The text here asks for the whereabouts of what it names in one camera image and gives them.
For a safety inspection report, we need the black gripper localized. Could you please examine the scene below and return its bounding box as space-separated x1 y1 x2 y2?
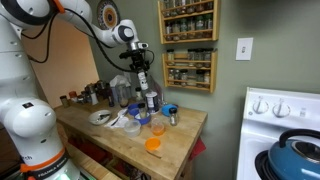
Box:
119 48 150 79

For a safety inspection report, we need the white cylindrical container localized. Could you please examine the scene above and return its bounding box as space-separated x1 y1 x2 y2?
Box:
137 70 150 92

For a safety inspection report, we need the blue lunchbox bowl white inside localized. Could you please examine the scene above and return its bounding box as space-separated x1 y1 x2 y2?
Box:
134 111 152 126

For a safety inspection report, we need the glass pitcher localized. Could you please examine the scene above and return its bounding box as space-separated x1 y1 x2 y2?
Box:
114 83 131 108

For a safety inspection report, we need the glass spice jar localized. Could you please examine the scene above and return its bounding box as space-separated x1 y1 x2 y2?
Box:
203 48 214 63
187 48 196 63
166 48 176 63

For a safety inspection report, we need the plain blue bowl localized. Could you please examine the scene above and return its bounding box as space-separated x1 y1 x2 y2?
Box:
127 102 141 117

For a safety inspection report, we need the black-lidded spice jar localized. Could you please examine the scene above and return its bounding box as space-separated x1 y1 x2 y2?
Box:
137 102 148 120

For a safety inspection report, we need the blue plastic cup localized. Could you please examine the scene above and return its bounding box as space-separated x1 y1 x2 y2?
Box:
161 103 179 118

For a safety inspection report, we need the white paper napkin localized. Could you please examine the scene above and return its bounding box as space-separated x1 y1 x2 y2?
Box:
104 108 129 130

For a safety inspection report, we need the glass shaker silver cap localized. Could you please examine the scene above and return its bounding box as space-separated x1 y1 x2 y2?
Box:
168 107 179 127

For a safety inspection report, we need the dark table knife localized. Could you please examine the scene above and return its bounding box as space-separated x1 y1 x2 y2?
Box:
110 111 127 127

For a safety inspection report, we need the translucent plastic bowl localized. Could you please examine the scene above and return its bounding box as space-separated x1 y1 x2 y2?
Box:
123 119 142 138

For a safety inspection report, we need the metal utensil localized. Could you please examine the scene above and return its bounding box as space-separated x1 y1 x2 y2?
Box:
95 113 111 122

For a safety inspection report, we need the orange translucent cup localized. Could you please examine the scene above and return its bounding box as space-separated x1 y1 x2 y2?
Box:
150 117 166 137

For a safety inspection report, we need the wooden spice rack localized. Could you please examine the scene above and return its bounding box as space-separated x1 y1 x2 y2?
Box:
161 49 218 94
157 0 221 45

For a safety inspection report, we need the orange round lid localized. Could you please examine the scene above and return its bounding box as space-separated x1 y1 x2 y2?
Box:
144 137 162 152

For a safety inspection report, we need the red-lidded jar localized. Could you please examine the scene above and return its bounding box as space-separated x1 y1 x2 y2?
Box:
68 90 78 104

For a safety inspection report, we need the small brown jar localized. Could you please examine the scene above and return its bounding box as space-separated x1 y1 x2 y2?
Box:
59 95 70 108

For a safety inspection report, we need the red cloth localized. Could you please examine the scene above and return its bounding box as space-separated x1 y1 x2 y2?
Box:
189 137 207 162

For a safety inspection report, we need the white stove knob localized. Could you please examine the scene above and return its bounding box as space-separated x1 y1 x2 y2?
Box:
272 98 292 118
252 96 270 115

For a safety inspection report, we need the white stove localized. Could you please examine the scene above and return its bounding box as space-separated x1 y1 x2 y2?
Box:
235 86 320 180

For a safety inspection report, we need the black burner coil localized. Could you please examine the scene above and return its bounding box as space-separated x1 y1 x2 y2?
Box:
254 149 278 180

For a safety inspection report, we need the blue kettle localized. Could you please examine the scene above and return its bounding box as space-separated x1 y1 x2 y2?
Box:
267 128 320 180

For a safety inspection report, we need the decorative wall plate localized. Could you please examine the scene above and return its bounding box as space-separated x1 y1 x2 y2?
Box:
96 0 121 31

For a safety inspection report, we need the white light switch plate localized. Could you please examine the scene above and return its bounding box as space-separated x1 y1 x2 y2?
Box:
235 37 254 62

